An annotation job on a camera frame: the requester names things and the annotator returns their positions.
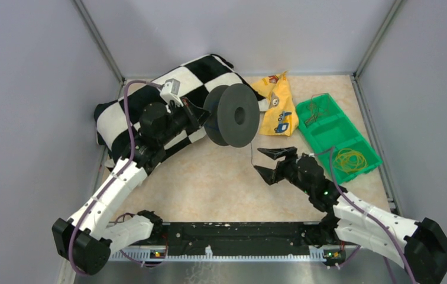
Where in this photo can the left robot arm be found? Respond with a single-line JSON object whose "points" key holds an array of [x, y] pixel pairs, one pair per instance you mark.
{"points": [[86, 240]]}

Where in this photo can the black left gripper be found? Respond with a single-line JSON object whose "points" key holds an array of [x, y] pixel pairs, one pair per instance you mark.
{"points": [[198, 116]]}

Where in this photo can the black white checkered pillow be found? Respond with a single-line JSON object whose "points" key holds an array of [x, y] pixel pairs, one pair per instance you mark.
{"points": [[197, 78]]}

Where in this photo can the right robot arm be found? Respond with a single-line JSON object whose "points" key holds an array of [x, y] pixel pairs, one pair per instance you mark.
{"points": [[419, 247]]}

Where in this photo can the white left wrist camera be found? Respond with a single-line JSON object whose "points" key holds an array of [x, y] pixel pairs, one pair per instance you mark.
{"points": [[169, 92]]}

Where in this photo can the green three-compartment plastic bin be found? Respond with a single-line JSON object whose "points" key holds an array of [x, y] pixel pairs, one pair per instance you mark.
{"points": [[331, 133]]}

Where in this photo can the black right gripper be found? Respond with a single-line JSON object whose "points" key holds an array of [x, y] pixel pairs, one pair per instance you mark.
{"points": [[271, 176]]}

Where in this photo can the yellow cartoon print cloth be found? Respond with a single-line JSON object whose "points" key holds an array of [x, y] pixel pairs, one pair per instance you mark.
{"points": [[280, 116]]}

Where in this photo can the grey plastic cable spool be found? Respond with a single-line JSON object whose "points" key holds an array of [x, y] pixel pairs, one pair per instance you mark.
{"points": [[234, 115]]}

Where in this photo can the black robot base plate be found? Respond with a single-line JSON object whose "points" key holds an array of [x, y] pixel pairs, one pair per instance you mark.
{"points": [[247, 240]]}

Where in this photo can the aluminium front rail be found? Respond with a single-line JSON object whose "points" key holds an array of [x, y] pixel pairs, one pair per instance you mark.
{"points": [[153, 255]]}

